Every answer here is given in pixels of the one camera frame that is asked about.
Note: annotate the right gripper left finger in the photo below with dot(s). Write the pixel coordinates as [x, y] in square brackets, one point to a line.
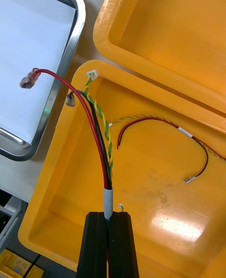
[94, 247]

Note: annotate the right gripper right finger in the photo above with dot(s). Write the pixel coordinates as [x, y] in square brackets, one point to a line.
[122, 247]

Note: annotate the steel tray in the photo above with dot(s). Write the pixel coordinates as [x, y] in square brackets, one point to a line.
[79, 35]

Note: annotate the yellow-orange plastic bin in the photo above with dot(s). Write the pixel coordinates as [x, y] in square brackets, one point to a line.
[164, 207]
[176, 24]

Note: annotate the yellow plastic block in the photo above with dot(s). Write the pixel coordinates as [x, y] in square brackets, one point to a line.
[9, 266]

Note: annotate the grey metal frame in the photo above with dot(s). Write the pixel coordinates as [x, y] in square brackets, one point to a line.
[13, 221]

